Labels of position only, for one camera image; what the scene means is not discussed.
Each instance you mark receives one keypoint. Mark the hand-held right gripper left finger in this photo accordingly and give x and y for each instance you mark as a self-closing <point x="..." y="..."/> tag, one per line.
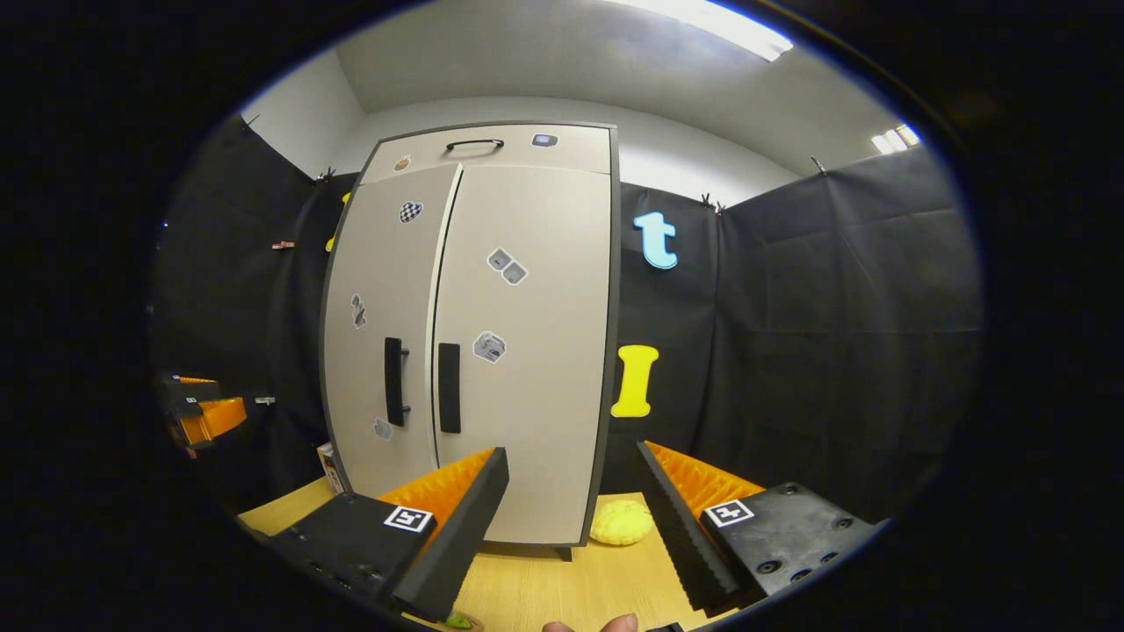
<point x="461" y="544"/>

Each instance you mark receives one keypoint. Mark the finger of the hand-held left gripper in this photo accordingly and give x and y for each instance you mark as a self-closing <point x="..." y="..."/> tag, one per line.
<point x="215" y="416"/>
<point x="184" y="391"/>

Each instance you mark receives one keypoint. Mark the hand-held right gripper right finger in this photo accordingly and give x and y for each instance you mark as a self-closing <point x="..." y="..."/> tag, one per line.
<point x="676" y="535"/>

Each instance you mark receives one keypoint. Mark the white cabinet door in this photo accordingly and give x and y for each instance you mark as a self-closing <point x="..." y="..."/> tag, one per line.
<point x="544" y="421"/>
<point x="378" y="281"/>

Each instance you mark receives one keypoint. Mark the white and grey cabinet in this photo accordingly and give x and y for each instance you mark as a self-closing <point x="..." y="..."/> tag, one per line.
<point x="614" y="333"/>

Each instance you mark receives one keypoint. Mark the white cabinet drawer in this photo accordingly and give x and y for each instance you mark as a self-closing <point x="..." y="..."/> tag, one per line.
<point x="571" y="158"/>

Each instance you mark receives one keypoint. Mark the yellow bumpy object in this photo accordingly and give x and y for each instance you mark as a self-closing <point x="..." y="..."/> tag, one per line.
<point x="622" y="522"/>

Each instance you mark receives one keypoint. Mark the thin paperback book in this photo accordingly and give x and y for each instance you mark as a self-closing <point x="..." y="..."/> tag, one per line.
<point x="331" y="468"/>

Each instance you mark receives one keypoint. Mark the black backdrop cloth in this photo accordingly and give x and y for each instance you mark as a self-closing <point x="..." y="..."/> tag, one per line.
<point x="834" y="351"/>

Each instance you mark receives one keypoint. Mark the small ceiling light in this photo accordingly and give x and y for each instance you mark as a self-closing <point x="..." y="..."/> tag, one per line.
<point x="896" y="139"/>

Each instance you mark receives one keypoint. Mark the long ceiling light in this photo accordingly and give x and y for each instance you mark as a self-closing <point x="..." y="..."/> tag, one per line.
<point x="720" y="22"/>

